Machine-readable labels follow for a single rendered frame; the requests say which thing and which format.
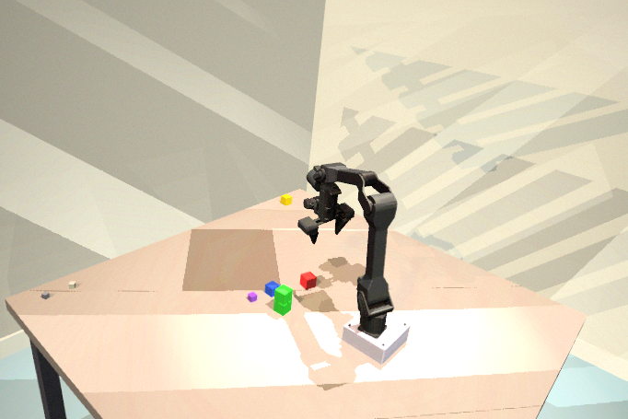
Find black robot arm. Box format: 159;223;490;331
303;162;398;339

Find blue block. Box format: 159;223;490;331
264;281;280;297

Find green block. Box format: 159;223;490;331
273;300;292;316
274;285;293;305

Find red block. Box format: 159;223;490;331
300;272;317;290

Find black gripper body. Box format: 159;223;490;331
297;199;355;236

